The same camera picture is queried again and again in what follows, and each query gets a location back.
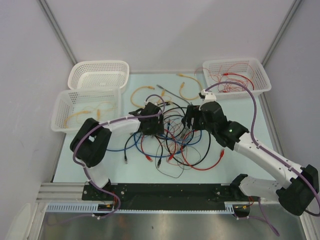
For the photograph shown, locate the black ethernet cable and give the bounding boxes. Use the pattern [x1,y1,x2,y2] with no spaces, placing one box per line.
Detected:
[123,101,176,168]

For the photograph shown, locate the thin black wire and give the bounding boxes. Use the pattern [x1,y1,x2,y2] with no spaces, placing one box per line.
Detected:
[154,139,201,180]

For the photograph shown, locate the red ethernet cable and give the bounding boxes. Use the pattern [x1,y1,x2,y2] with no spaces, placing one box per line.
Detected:
[141,119,225,171]
[222,71,256,90]

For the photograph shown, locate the thin orange wire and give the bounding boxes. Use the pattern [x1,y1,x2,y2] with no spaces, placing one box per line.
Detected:
[204,63,251,92]

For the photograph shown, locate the thin red wire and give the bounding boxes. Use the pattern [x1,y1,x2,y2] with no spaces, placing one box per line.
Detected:
[194,62,256,94]

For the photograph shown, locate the yellow ethernet cable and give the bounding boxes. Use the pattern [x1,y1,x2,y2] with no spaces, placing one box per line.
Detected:
[129,85,173,108]
[176,72,203,100]
[63,108,102,129]

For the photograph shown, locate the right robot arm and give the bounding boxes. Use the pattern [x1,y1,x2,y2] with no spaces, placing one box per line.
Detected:
[182,101,319,216]

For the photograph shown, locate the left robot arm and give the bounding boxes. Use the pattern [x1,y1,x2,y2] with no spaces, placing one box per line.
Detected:
[69,101,165,200]

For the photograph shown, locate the white basket right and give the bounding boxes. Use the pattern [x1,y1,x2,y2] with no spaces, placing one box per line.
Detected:
[202,57,272,100]

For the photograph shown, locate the white basket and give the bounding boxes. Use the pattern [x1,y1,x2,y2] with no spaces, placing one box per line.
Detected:
[202,57,272,100]
[67,60,130,93]

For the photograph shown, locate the white basket back left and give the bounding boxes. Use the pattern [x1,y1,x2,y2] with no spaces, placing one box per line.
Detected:
[67,60,130,93]

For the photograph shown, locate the translucent basket front left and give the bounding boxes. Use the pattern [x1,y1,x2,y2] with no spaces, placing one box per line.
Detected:
[51,87,122,134]

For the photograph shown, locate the blue ethernet cable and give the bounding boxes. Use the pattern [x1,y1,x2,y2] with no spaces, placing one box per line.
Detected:
[164,119,203,156]
[106,131,183,158]

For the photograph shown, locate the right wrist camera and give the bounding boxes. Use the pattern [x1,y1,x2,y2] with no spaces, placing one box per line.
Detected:
[198,89,217,104]

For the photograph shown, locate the thick black cable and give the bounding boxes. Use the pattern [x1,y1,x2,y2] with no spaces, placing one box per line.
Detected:
[159,103,211,168]

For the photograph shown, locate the grey ethernet cable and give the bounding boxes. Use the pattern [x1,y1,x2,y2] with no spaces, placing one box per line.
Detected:
[156,84,195,137]

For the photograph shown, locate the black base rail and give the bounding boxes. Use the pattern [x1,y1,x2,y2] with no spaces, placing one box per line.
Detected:
[81,183,258,212]

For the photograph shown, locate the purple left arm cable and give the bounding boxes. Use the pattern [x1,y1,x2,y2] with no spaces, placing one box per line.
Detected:
[72,94,167,198]

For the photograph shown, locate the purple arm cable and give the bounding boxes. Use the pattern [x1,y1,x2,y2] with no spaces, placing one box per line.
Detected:
[72,94,167,198]
[203,81,320,216]

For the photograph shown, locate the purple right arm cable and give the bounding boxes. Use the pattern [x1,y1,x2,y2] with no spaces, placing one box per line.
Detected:
[203,81,320,216]

